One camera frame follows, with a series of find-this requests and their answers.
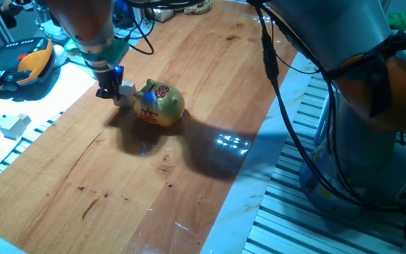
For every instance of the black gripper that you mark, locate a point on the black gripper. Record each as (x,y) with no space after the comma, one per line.
(109,79)

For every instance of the pale wooden cube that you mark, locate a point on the pale wooden cube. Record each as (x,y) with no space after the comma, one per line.
(127,95)

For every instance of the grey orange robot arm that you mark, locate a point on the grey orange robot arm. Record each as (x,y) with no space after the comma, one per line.
(86,21)

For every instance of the white rounded object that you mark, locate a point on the white rounded object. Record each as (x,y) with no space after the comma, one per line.
(60,54)

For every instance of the person's bare hand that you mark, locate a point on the person's bare hand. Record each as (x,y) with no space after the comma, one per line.
(8,5)

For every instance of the golden piggy bank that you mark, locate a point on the golden piggy bank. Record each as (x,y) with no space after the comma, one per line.
(162,106)

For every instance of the white paper sheet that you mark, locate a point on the white paper sheet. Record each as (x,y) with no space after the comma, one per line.
(48,91)

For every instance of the orange wooden board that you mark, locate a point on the orange wooden board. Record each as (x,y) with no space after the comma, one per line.
(83,176)

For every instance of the small wooden block piece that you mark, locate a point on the small wooden block piece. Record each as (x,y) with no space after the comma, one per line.
(25,118)

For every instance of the orange black teach pendant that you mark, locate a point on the orange black teach pendant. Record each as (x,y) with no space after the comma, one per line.
(12,63)

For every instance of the pale wooden block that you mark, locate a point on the pale wooden block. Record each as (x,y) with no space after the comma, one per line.
(11,127)

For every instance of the green wrist bracket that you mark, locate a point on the green wrist bracket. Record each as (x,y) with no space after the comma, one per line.
(116,53)

